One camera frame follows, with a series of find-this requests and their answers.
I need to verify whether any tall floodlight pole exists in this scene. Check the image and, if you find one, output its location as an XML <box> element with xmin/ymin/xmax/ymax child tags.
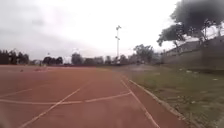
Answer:
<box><xmin>114</xmin><ymin>25</ymin><xmax>122</xmax><ymax>62</ymax></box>

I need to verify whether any row of distant trees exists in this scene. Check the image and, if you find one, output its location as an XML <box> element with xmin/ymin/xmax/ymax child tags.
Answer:
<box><xmin>0</xmin><ymin>43</ymin><xmax>163</xmax><ymax>66</ymax></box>

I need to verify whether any red running track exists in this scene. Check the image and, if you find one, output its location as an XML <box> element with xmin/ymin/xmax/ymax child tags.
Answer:
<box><xmin>0</xmin><ymin>65</ymin><xmax>191</xmax><ymax>128</ymax></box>

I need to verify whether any pale concrete kerb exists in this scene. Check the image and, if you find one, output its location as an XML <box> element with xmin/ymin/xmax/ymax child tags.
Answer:
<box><xmin>128</xmin><ymin>78</ymin><xmax>198</xmax><ymax>128</ymax></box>

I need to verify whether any small dark tree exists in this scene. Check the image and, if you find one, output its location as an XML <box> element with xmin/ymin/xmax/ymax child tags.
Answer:
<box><xmin>156</xmin><ymin>24</ymin><xmax>186</xmax><ymax>51</ymax></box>

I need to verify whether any patchy grass strip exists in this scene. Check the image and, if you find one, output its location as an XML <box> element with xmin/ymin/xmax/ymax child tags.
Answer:
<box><xmin>113</xmin><ymin>63</ymin><xmax>224</xmax><ymax>128</ymax></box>

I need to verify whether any large dark tree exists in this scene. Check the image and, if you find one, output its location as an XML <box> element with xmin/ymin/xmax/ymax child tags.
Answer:
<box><xmin>169</xmin><ymin>0</ymin><xmax>224</xmax><ymax>43</ymax></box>

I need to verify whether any grey concrete wall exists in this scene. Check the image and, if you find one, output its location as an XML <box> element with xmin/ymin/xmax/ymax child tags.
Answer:
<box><xmin>161</xmin><ymin>35</ymin><xmax>224</xmax><ymax>70</ymax></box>

